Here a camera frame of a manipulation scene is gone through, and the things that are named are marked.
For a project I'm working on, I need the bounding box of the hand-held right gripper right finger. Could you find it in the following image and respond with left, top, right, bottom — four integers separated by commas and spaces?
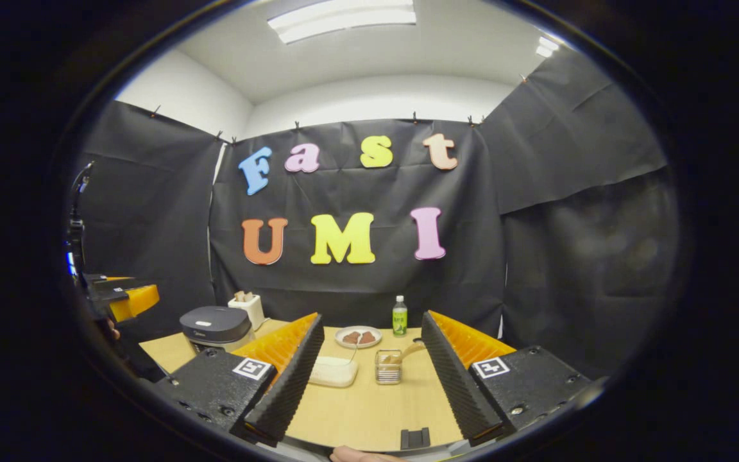
421, 311, 591, 448

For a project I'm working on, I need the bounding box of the white round plate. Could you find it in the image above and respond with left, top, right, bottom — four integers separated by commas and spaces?
335, 325, 383, 349

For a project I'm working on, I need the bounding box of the wooden spoon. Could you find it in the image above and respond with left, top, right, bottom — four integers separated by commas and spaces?
386, 340, 427, 366

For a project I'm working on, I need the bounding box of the black backdrop cloth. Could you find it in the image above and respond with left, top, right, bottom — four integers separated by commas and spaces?
78, 48, 678, 379

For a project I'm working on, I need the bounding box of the large ceiling light panel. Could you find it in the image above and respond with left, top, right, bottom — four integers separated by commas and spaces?
267, 0, 417, 44

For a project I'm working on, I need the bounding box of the white toaster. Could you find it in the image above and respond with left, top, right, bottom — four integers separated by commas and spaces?
228, 292, 266, 332

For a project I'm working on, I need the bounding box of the green tea bottle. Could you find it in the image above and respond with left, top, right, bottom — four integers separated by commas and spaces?
392, 295, 409, 338

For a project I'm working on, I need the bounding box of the clear container of white rice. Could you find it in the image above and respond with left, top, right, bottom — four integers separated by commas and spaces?
309, 334, 361, 388

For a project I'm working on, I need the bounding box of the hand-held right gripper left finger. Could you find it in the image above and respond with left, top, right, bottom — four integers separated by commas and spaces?
155, 312, 325, 448

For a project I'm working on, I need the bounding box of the clear chopstick holder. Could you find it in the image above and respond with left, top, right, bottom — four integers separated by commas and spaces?
375, 349, 403, 386

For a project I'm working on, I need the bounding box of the dark grey rice cooker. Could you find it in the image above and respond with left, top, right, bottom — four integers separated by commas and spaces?
180, 306, 255, 354

